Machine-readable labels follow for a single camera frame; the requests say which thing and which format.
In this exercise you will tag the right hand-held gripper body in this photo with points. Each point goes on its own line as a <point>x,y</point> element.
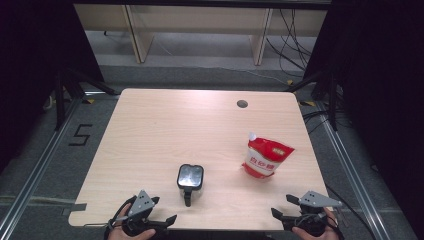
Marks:
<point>316,200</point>

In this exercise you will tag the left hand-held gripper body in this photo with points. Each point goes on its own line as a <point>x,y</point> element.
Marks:
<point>141,203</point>

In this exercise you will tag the clear jar with black lid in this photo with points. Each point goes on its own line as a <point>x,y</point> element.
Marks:
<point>190,176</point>

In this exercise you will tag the red and white spout pouch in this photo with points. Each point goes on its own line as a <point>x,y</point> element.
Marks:
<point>266,156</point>

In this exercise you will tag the person's left hand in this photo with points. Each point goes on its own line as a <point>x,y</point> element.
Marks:
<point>133,238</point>

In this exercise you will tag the person's right hand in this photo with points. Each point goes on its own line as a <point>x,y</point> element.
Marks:
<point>320,238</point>

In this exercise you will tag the grey tape strip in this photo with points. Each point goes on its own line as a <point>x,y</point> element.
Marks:
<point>76,207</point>

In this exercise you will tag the yellow floor tape piece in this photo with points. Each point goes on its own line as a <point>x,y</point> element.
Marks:
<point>88,100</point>
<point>308,103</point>

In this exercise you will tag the black metal stand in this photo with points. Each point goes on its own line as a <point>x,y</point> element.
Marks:
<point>332,100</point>
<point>60,100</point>

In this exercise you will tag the grey round table grommet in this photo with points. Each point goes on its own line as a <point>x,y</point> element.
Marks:
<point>242,103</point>

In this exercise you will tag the light wooden shelf unit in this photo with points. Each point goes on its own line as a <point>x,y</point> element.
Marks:
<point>200,20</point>

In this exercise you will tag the aluminium floor rail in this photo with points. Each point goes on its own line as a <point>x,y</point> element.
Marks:
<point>36,173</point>
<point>353,180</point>

